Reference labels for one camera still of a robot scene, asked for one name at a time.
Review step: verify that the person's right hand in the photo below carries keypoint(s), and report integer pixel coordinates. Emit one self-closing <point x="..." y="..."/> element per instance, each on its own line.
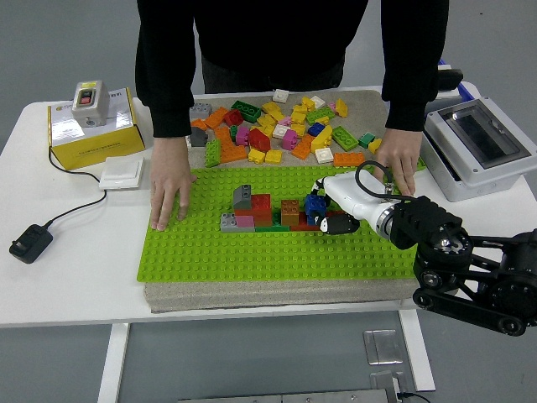
<point x="170" y="176"/>

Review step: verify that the person's left hand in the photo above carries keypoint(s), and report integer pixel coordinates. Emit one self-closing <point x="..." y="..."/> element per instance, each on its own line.
<point x="400" y="151"/>

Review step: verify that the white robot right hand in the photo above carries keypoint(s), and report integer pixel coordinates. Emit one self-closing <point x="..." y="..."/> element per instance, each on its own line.
<point x="344" y="189"/>

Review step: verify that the green studded baseplate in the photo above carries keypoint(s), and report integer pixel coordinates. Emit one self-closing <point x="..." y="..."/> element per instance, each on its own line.
<point x="251" y="256"/>

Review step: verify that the person's left forearm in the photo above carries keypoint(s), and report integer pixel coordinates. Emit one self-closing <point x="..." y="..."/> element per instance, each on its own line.
<point x="409" y="96"/>

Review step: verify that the person's right forearm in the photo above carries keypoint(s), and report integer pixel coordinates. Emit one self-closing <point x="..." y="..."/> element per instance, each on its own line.
<point x="168" y="105"/>

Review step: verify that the long orange toy brick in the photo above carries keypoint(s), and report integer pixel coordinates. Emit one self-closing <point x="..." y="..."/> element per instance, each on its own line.
<point x="303" y="147"/>
<point x="216" y="118"/>
<point x="348" y="159"/>

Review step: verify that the small dark green toy brick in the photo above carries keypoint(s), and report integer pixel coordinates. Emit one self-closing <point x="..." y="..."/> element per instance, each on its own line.
<point x="233" y="132"/>
<point x="366" y="139"/>

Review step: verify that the long lime toy brick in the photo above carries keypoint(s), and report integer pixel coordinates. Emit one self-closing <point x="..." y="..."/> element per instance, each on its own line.
<point x="319" y="115"/>
<point x="212" y="153"/>
<point x="344" y="138"/>

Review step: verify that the dark grey slope toy brick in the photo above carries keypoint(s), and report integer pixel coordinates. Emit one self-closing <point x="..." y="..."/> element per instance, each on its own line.
<point x="198" y="136"/>

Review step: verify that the yellow curved toy brick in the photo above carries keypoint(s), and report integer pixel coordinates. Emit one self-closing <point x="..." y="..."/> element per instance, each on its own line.
<point x="321" y="139"/>

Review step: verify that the long red toy brick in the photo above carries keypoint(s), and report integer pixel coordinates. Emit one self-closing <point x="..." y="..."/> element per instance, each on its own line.
<point x="302" y="228"/>

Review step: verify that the brown toy brick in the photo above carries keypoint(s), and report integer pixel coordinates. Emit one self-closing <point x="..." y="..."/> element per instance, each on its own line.
<point x="290" y="212"/>

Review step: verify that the small orange toy brick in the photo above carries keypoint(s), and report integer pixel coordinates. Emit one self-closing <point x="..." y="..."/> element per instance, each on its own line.
<point x="200" y="124"/>

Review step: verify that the large orange toy plate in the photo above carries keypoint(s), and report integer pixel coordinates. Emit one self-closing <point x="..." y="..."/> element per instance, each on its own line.
<point x="233" y="151"/>

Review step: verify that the long grey toy brick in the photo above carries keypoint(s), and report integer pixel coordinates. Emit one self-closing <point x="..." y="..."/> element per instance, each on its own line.
<point x="201" y="111"/>

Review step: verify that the yellow slope toy brick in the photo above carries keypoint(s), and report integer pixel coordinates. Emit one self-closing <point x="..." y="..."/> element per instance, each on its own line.
<point x="341" y="108"/>

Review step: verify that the small pink toy brick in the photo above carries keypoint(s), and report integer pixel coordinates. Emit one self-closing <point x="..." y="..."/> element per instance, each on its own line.
<point x="284" y="121"/>
<point x="332" y="106"/>

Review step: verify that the dark red toy brick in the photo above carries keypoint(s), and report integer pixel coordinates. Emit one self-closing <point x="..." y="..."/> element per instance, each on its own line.
<point x="263" y="218"/>

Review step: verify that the red slope toy brick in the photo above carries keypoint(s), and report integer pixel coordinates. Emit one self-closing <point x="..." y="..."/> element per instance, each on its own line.
<point x="259" y="139"/>

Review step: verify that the long dark green toy brick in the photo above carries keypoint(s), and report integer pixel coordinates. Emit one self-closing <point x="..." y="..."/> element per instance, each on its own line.
<point x="246" y="111"/>

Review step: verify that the grey-brown foam mat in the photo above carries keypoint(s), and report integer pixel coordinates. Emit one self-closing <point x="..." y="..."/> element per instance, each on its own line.
<point x="365" y="113"/>

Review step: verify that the yellow cardboard box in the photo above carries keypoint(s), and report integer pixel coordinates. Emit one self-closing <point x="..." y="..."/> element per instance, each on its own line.
<point x="100" y="148"/>

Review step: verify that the black plug adapter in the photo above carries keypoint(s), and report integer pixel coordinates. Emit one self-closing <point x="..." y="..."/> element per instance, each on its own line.
<point x="451" y="79"/>

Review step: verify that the blue plastic bin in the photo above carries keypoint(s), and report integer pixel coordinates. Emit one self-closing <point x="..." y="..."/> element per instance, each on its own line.
<point x="465" y="90"/>

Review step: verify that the black power adapter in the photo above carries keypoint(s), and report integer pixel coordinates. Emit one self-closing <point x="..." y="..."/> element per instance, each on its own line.
<point x="30" y="243"/>

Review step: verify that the large metal floor plate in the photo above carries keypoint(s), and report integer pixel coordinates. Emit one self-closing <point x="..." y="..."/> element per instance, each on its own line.
<point x="384" y="380"/>
<point x="382" y="346"/>

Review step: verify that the person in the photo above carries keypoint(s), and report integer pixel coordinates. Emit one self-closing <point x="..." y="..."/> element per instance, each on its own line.
<point x="272" y="33"/>

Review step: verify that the white table leg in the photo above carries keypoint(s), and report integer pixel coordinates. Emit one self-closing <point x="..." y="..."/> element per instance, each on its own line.
<point x="417" y="348"/>
<point x="113" y="363"/>

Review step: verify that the long metal bar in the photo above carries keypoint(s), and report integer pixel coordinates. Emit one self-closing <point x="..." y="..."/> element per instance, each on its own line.
<point x="293" y="398"/>

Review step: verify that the white wall switch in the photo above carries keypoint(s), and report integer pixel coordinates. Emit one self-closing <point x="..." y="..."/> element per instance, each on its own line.
<point x="122" y="173"/>

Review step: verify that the white wall socket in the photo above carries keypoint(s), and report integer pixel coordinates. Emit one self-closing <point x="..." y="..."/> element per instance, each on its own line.
<point x="444" y="93"/>

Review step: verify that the grey enclosure with clear lid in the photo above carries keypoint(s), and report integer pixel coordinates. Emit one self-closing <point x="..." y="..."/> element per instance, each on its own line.
<point x="503" y="176"/>

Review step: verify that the grey push-button switch box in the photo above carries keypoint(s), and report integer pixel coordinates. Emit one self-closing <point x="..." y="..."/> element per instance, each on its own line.
<point x="90" y="104"/>

